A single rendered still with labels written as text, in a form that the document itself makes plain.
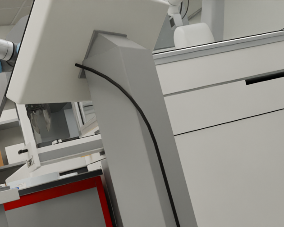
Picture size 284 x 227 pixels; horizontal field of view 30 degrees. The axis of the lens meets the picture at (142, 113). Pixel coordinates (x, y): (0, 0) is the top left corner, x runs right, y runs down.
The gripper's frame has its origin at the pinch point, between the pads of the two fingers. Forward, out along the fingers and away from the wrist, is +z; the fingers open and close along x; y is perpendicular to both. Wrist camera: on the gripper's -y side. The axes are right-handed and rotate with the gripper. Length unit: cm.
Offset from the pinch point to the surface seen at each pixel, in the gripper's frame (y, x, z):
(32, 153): 14.9, -3.7, 9.3
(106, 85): 94, 35, 4
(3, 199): 48, -10, 24
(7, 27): -422, -89, -178
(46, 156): 12.7, 0.9, 11.7
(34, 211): -7.4, -14.0, 32.3
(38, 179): -21.6, -12.1, 18.9
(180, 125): 39, 53, 15
